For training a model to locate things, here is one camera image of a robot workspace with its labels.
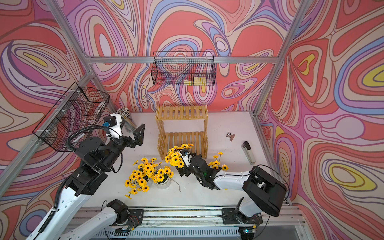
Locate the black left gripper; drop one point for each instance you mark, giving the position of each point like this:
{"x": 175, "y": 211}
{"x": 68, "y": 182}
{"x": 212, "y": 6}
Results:
{"x": 138, "y": 140}

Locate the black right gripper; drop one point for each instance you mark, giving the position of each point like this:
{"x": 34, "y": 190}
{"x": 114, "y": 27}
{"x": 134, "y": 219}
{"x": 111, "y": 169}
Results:
{"x": 185, "y": 169}

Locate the sunflower pot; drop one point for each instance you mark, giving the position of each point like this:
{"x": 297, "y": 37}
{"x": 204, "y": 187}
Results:
{"x": 216, "y": 164}
{"x": 141, "y": 177}
{"x": 162, "y": 177}
{"x": 173, "y": 156}

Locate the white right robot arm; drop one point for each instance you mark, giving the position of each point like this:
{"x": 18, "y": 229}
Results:
{"x": 264, "y": 192}

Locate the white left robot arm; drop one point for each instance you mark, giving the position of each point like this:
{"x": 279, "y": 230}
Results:
{"x": 98, "y": 159}

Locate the cup of pencils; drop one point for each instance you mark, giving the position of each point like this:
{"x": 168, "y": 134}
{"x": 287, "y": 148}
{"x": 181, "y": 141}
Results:
{"x": 126, "y": 115}

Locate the wooden two-tier shelf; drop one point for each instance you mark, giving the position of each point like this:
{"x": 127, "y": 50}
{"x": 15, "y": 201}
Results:
{"x": 182, "y": 125}

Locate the silver metal bulldog clip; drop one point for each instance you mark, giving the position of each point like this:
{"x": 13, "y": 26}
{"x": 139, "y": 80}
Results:
{"x": 230, "y": 136}

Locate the grey stapler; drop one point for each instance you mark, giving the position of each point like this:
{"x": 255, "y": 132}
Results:
{"x": 248, "y": 152}

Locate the yellow sticky notes pad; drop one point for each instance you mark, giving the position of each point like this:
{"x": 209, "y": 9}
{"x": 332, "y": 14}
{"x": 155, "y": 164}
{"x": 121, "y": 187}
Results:
{"x": 196, "y": 81}

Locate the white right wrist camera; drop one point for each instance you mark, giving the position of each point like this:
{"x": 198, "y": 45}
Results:
{"x": 186, "y": 157}

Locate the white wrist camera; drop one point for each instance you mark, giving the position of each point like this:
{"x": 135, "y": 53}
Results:
{"x": 113, "y": 123}
{"x": 186, "y": 157}

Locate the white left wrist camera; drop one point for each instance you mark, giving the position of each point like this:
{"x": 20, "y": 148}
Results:
{"x": 113, "y": 123}

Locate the black wire basket left wall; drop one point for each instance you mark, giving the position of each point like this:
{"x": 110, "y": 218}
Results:
{"x": 77, "y": 108}

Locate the black wire basket wall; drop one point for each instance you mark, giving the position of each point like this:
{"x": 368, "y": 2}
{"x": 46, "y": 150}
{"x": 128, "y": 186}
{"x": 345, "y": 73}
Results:
{"x": 173, "y": 67}
{"x": 77, "y": 108}

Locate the black wire basket back wall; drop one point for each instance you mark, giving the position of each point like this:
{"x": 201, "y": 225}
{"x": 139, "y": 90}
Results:
{"x": 173, "y": 67}

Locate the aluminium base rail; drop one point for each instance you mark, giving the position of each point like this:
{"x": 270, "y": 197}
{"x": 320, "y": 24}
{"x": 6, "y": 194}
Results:
{"x": 190, "y": 223}

